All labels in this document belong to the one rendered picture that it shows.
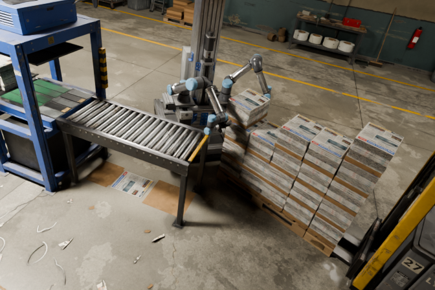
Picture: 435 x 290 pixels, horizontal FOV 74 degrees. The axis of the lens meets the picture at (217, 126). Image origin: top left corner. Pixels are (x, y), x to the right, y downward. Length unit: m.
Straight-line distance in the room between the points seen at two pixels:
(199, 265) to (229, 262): 0.27
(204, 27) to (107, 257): 2.35
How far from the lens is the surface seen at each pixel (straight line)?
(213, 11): 3.14
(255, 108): 2.87
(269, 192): 3.13
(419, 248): 2.67
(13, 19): 2.80
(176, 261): 2.83
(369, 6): 9.20
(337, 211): 2.87
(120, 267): 2.82
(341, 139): 2.82
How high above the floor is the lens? 2.44
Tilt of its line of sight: 34 degrees down
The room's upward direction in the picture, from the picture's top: 10 degrees clockwise
